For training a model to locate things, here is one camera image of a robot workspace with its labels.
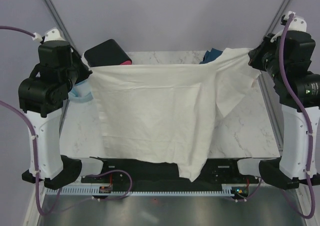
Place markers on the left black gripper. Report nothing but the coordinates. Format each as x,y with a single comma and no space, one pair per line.
84,72

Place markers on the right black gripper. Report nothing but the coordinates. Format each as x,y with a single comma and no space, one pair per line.
258,54

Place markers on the black pink drawer box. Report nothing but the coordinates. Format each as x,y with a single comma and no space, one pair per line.
108,53

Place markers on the white t shirt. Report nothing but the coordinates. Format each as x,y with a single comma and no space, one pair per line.
168,113

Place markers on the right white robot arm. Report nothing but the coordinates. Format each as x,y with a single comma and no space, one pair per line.
289,170

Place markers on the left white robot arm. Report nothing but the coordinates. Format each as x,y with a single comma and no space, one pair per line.
41,98

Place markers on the folded teal t shirt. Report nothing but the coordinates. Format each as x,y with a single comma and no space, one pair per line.
210,56

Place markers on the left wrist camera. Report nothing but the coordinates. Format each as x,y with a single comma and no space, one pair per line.
52,35

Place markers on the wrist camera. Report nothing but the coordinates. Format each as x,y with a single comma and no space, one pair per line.
296,25
52,35

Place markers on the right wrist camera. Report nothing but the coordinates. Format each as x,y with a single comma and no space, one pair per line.
296,25

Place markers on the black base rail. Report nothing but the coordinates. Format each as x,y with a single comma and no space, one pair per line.
131,173

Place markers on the white slotted cable duct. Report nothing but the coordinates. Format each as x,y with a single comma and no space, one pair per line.
103,190

